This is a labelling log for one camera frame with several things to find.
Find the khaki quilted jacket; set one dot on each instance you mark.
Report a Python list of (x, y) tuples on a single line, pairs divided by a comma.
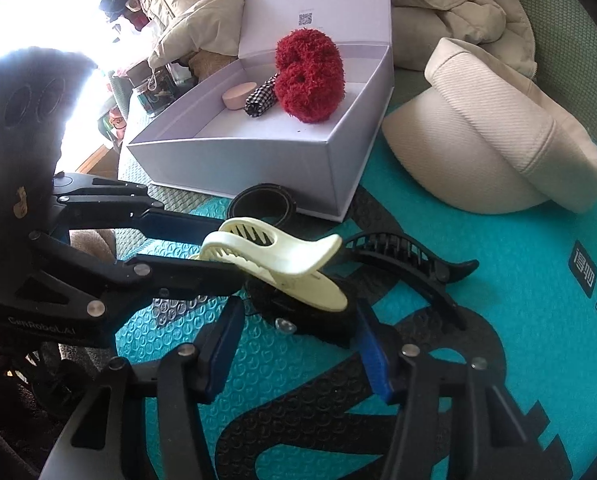
[(468, 5)]

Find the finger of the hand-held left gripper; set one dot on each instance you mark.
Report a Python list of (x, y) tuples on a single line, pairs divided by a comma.
[(178, 222), (178, 275)]

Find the black white checkered scrunchie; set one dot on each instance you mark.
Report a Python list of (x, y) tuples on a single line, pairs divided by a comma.
[(259, 97)]

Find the teal bubble mailer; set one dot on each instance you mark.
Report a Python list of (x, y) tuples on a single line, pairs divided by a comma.
[(503, 310)]

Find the person's leg beige pants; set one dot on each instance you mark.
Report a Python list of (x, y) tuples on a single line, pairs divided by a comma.
[(96, 245)]

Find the pale lilac gift box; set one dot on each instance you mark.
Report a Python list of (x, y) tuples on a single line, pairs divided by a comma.
[(258, 170)]

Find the grey cushion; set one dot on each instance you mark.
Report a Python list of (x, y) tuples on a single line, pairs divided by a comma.
[(421, 40)]

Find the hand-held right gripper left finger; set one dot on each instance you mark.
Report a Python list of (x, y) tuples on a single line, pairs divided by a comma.
[(221, 355)]

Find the pink round compact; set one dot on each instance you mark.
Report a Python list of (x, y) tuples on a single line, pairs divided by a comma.
[(238, 95)]

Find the red fuzzy scrunchie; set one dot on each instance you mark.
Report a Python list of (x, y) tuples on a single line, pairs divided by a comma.
[(308, 75)]

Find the beige cap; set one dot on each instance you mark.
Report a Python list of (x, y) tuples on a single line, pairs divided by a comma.
[(503, 125)]

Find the black round hair band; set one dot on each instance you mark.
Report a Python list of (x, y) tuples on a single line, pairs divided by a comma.
[(284, 206)]

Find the black hair claw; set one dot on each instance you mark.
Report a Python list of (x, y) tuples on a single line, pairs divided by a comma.
[(428, 265)]

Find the cream hair claw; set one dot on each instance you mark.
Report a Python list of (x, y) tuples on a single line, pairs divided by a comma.
[(288, 255)]

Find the clear jar teal label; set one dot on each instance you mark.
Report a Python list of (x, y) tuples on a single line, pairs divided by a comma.
[(151, 95)]

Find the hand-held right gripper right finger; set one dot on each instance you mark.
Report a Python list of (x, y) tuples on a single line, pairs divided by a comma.
[(376, 360)]

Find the brown cushion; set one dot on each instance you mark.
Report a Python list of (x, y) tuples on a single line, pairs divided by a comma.
[(211, 65)]

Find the beige puffer jacket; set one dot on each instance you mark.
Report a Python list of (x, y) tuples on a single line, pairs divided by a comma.
[(198, 15)]

